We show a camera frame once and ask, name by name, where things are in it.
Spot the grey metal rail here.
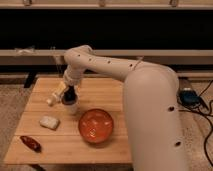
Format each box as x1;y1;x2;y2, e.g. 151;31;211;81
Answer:
0;49;213;66

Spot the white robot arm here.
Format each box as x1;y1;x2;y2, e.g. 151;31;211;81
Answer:
64;45;189;171

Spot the blue power adapter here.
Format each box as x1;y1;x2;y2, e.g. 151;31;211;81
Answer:
179;88;199;106

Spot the red orange bowl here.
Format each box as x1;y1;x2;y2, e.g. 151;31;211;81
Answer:
78;109;114;144

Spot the white folded cloth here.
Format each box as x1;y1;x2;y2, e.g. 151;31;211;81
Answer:
39;116;60;130

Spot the black eraser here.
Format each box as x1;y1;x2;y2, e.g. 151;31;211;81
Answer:
63;86;77;104

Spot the white ceramic cup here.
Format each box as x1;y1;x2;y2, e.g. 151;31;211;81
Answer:
62;96;78;115

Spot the dark red chili pepper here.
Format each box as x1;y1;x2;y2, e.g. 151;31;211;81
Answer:
20;136;41;152

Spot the black cable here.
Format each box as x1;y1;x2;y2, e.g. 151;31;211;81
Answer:
176;79;213;168

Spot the wooden cutting board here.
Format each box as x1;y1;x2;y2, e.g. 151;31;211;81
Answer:
4;78;131;164

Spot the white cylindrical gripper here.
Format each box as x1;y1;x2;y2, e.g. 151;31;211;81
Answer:
58;67;82;95

